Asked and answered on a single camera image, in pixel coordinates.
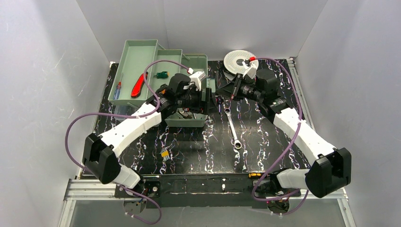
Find blue handled screwdriver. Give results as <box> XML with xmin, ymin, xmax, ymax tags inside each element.
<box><xmin>113</xmin><ymin>73</ymin><xmax>124</xmax><ymax>100</ymax></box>

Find red black utility knife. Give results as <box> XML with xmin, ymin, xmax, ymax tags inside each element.
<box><xmin>131</xmin><ymin>72</ymin><xmax>148</xmax><ymax>98</ymax></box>

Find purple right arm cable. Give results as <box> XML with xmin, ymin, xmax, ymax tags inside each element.
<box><xmin>250</xmin><ymin>57</ymin><xmax>309</xmax><ymax>217</ymax></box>

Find silver combination wrench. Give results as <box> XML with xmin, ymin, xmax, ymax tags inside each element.
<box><xmin>224</xmin><ymin>108</ymin><xmax>242</xmax><ymax>150</ymax></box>

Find white filament spool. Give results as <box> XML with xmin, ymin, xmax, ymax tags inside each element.
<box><xmin>223</xmin><ymin>50</ymin><xmax>259</xmax><ymax>79</ymax></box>

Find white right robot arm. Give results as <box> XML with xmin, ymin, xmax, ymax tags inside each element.
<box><xmin>216</xmin><ymin>69</ymin><xmax>352</xmax><ymax>198</ymax></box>

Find black marbled table mat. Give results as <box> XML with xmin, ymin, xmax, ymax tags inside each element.
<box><xmin>82</xmin><ymin>59</ymin><xmax>323</xmax><ymax>176</ymax></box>

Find green plastic tool box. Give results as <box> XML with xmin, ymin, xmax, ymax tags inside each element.
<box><xmin>108</xmin><ymin>40</ymin><xmax>208</xmax><ymax>109</ymax></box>

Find yellow hex key set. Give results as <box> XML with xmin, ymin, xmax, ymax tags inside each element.
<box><xmin>160</xmin><ymin>149</ymin><xmax>170</xmax><ymax>161</ymax></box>

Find green handled screwdriver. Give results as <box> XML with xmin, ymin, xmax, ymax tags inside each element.
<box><xmin>155</xmin><ymin>71</ymin><xmax>169</xmax><ymax>79</ymax></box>

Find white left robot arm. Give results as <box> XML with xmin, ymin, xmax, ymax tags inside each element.
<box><xmin>82</xmin><ymin>71</ymin><xmax>216</xmax><ymax>189</ymax></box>

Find yellow black screwdriver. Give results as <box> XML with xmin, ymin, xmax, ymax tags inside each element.
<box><xmin>248</xmin><ymin>172</ymin><xmax>264</xmax><ymax>179</ymax></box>

